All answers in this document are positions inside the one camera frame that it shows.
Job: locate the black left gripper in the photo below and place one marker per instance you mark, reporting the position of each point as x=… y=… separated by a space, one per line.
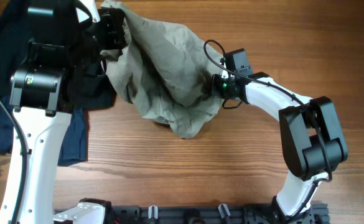
x=112 y=20

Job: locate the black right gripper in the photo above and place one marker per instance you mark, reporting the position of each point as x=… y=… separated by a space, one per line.
x=216 y=79

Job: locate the khaki cargo shorts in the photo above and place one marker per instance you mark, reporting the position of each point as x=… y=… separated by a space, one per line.
x=164 y=71

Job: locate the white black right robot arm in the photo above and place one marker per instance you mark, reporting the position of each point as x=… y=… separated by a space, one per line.
x=313 y=144

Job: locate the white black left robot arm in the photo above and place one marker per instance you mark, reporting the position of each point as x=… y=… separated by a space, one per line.
x=67 y=37

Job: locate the black folded garment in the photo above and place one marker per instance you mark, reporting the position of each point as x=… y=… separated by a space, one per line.
x=94 y=92

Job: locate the navy blue garment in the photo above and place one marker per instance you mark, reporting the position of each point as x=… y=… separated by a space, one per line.
x=74 y=146

